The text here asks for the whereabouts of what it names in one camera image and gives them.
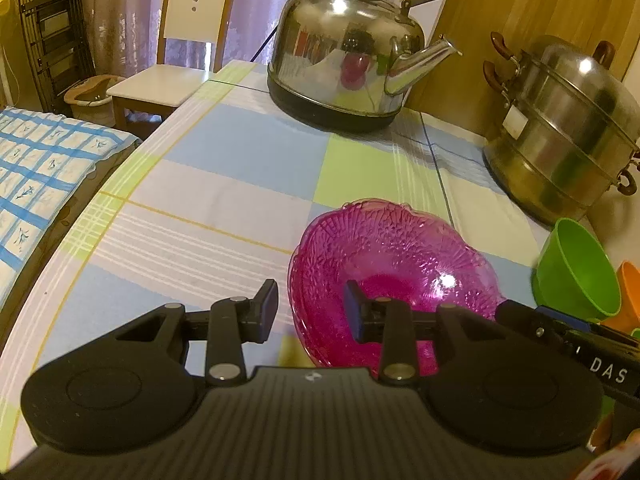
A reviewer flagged blue checked blanket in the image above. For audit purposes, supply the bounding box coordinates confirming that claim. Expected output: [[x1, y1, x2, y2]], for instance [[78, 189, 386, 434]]
[[0, 106, 142, 306]]

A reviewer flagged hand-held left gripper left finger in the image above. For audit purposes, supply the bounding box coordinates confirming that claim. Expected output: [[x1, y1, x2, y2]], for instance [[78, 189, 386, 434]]
[[116, 280, 279, 387]]

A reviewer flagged green plastic bowl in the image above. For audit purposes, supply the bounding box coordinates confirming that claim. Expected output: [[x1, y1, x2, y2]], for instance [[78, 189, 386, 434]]
[[531, 217, 623, 322]]

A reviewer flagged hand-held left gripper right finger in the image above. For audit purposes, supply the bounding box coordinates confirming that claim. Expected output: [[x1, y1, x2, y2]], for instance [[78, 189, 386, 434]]
[[344, 281, 501, 386]]

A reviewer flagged black power cable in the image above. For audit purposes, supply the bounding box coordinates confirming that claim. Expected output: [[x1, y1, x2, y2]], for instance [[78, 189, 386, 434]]
[[251, 25, 279, 64]]

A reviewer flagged orange plastic bowl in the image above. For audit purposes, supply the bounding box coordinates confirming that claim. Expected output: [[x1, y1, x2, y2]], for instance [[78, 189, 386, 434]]
[[599, 260, 640, 333]]

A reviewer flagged stainless steel steamer pot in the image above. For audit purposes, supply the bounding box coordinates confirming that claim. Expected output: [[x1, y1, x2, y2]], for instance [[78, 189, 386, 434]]
[[482, 31, 640, 227]]

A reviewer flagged stainless steel kettle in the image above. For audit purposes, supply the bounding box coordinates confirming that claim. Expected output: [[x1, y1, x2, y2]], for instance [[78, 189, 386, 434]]
[[266, 0, 463, 134]]

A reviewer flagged checked pastel tablecloth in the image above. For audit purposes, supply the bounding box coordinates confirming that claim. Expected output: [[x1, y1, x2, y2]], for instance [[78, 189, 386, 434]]
[[0, 60, 616, 466]]

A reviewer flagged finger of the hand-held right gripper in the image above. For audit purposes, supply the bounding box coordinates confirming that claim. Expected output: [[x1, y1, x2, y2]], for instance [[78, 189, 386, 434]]
[[495, 299, 591, 346]]

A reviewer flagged purple sheer curtain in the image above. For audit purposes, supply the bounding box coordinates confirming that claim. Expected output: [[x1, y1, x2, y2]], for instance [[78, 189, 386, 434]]
[[80, 0, 461, 81]]

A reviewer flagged white wooden chair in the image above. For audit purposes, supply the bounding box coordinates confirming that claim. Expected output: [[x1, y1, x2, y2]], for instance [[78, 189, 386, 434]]
[[106, 0, 240, 133]]

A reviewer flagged black metal rack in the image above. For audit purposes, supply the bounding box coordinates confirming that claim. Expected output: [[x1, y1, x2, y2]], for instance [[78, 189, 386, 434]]
[[15, 0, 96, 111]]

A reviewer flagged beige plastic basin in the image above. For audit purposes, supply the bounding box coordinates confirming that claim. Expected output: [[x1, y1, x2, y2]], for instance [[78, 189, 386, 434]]
[[64, 74, 127, 124]]

